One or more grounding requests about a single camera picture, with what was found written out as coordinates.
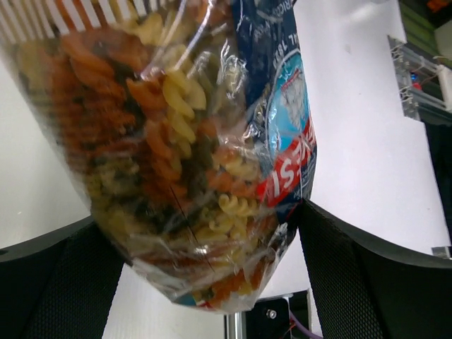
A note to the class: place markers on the tricolour fusilli pasta bag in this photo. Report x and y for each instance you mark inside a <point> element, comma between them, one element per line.
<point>185,124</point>

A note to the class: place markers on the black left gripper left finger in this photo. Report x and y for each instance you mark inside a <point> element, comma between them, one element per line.
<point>60,284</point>

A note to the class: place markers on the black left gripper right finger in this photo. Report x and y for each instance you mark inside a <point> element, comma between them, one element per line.
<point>367,287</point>

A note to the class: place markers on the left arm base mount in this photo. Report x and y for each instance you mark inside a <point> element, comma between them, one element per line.
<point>286,316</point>

